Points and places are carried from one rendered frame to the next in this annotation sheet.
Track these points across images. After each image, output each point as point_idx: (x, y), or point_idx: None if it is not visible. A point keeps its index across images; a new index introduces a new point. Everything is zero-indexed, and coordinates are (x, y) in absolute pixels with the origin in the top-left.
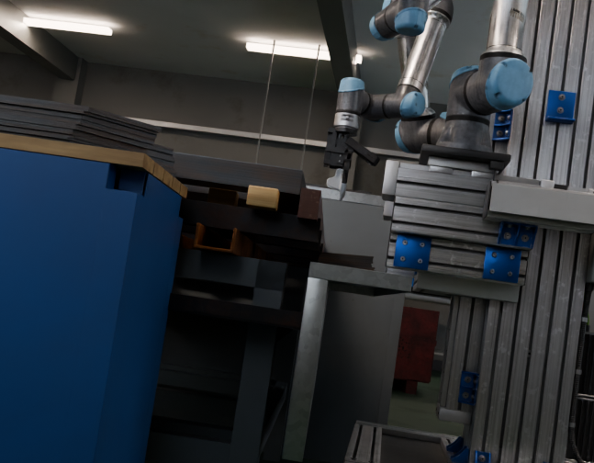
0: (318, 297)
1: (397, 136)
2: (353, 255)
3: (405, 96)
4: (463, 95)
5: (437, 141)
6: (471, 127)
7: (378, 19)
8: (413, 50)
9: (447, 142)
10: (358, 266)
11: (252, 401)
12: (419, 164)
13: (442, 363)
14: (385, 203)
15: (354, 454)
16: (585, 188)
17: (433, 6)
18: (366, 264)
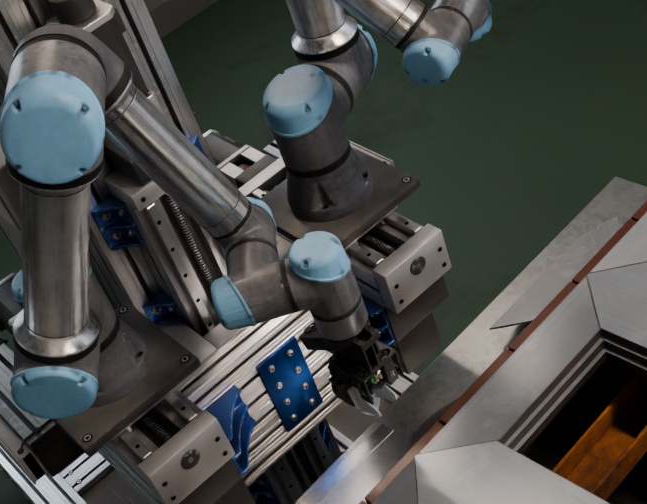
0: None
1: (96, 388)
2: (589, 253)
3: (269, 212)
4: (349, 108)
5: (359, 190)
6: None
7: (464, 44)
8: (194, 152)
9: (369, 174)
10: (610, 235)
11: None
12: (401, 217)
13: (290, 478)
14: (227, 439)
15: None
16: (252, 148)
17: (122, 62)
18: (602, 230)
